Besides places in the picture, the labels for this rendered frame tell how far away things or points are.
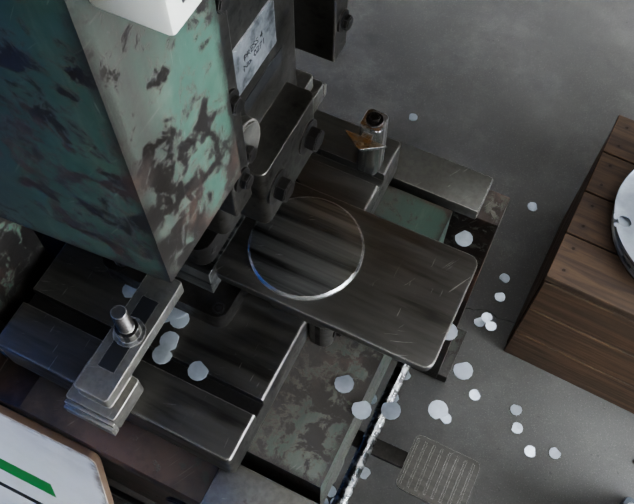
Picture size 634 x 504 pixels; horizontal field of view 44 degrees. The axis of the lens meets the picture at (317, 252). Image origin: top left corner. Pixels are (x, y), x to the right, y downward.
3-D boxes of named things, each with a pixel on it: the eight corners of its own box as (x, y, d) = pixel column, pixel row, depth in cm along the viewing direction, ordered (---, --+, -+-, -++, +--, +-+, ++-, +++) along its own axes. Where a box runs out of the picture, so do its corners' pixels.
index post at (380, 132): (385, 159, 99) (391, 111, 91) (375, 177, 98) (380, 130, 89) (364, 150, 100) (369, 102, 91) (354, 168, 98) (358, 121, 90)
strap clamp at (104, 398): (196, 304, 90) (183, 263, 81) (115, 436, 83) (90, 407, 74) (151, 283, 91) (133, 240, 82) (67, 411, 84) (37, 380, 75)
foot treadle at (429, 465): (476, 470, 140) (482, 463, 135) (455, 523, 136) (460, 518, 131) (188, 332, 152) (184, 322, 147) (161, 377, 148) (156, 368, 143)
